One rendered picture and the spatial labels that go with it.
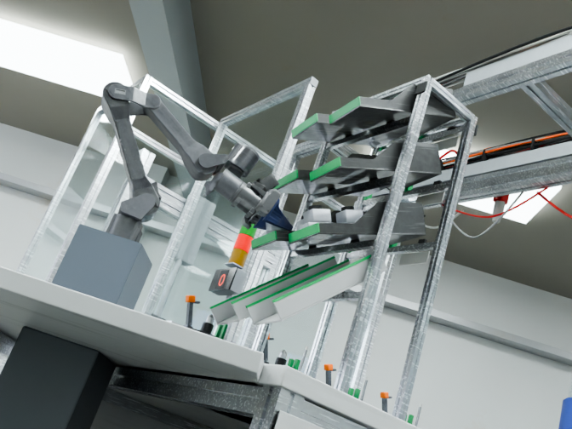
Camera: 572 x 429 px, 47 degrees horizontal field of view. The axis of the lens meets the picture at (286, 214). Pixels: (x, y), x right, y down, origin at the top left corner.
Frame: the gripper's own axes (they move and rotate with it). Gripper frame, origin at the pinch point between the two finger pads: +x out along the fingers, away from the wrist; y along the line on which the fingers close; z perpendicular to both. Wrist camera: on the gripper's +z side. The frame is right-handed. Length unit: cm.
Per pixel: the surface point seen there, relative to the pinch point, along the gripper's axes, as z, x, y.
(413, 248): 12.7, 29.1, -8.1
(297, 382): -36, 9, -54
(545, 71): 92, 41, 7
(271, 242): -6.4, 0.8, -5.1
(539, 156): 104, 74, 55
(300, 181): 10.1, -1.5, -4.3
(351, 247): 1.2, 15.2, -13.6
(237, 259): -1.0, 2.0, 46.4
